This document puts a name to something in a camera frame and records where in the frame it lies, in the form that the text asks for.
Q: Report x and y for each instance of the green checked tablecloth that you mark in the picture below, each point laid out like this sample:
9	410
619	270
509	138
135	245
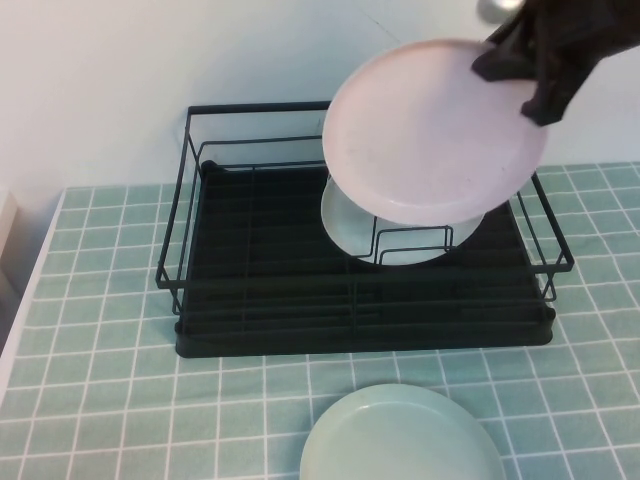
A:
100	400

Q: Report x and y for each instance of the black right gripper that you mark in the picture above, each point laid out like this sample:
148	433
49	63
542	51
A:
580	30

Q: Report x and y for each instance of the pink plate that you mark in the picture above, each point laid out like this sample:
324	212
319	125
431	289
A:
425	140

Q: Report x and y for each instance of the white side cabinet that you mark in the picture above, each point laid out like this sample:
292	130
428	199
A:
6	235

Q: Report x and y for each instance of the black plastic dish rack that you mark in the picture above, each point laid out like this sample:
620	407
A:
280	280

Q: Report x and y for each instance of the cream white plate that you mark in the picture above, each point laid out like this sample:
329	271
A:
350	225

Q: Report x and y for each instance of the mint green plate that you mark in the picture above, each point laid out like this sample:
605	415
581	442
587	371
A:
400	440

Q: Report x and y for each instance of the silver metal wrist part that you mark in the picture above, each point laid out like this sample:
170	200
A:
500	4

